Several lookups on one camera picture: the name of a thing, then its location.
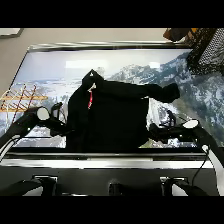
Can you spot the black sweatshirt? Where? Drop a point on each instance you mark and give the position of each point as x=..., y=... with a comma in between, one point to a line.
x=113, y=123

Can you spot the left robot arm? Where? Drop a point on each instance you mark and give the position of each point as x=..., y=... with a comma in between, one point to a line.
x=25, y=124

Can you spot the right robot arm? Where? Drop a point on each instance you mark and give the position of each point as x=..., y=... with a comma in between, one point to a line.
x=203, y=135

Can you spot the heap of clothes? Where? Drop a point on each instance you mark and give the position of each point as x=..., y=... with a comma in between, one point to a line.
x=176, y=34

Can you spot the black mesh basket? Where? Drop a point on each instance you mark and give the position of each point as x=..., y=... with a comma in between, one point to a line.
x=206, y=53

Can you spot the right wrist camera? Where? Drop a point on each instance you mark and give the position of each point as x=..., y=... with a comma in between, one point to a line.
x=171, y=117

